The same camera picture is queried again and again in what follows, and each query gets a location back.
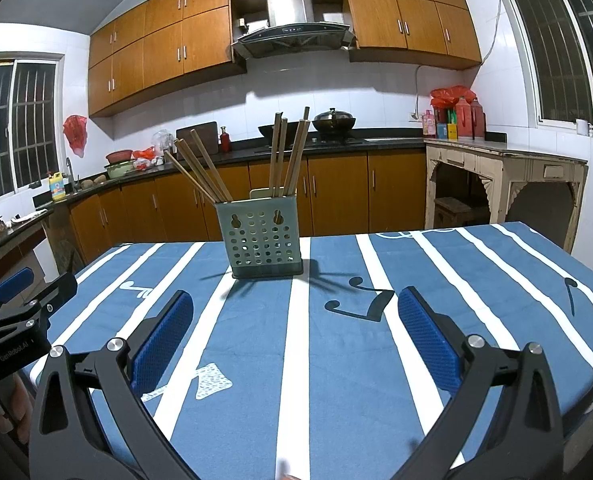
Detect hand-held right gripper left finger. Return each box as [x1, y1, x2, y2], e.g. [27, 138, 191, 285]
[29, 289, 202, 480]

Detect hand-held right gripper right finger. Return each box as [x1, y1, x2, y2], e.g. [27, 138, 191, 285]
[387, 286, 565, 480]

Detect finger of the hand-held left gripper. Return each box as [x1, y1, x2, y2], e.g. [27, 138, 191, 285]
[0, 267, 34, 311]
[0, 272, 78, 331]

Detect green perforated chopstick holder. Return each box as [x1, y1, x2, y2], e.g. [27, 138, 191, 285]
[215, 187, 305, 280]

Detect person's left hand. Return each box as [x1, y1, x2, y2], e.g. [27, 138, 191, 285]
[5, 376, 35, 447]

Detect blue striped tablecloth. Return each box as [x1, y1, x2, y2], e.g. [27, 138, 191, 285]
[29, 221, 593, 480]

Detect wooden stool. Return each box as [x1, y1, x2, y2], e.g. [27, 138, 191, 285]
[434, 196, 477, 228]

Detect hanging red plastic bag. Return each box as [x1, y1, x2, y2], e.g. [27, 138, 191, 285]
[63, 115, 88, 158]

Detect wooden lower kitchen cabinets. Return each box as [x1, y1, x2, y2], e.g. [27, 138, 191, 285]
[69, 149, 427, 261]

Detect black kitchen countertop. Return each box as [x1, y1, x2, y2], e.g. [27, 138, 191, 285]
[0, 129, 507, 261]

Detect cream wooden side table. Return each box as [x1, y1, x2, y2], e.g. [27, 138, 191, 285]
[424, 139, 588, 255]

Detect dark cutting board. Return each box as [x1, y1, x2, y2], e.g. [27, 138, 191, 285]
[181, 121, 218, 156]

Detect black gas stove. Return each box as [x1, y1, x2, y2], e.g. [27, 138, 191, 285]
[253, 137, 368, 153]

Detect red oil bottle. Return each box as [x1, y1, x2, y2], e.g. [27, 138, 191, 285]
[455, 97, 473, 138]
[469, 99, 486, 140]

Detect open black wok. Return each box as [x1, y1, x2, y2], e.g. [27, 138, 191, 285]
[258, 122, 310, 146]

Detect black wok with lid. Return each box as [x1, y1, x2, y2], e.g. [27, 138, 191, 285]
[311, 107, 357, 137]

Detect large red plastic bag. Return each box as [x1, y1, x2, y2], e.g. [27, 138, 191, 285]
[431, 85, 477, 109]

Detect steel range hood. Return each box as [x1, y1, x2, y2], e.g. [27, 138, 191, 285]
[231, 0, 357, 58]

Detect barred window with white frame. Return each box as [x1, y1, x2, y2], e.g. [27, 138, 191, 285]
[0, 55, 64, 206]
[494, 0, 593, 136]

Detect short dark wall cable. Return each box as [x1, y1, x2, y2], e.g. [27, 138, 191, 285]
[413, 65, 425, 121]

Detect wooden upper wall cabinets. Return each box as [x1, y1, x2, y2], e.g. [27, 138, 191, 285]
[87, 0, 482, 118]

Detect long thin wall cable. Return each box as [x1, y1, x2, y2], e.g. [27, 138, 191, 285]
[479, 0, 507, 66]

